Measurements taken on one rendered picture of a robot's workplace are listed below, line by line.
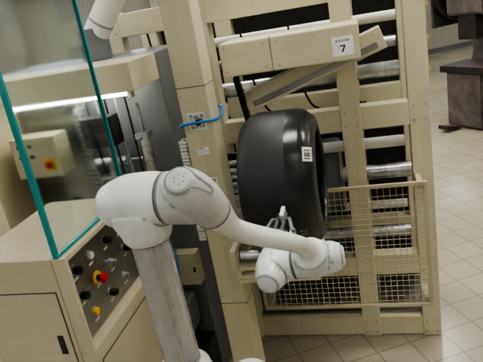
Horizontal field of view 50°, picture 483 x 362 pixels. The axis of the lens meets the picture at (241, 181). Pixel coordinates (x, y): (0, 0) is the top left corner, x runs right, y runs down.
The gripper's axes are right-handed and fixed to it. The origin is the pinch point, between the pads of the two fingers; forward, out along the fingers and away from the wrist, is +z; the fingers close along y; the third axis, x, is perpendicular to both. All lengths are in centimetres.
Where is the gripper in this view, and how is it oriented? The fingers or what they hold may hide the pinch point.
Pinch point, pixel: (282, 214)
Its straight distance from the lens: 198.7
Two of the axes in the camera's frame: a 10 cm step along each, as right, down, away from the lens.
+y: -9.6, 0.9, 2.5
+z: 1.8, -4.8, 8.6
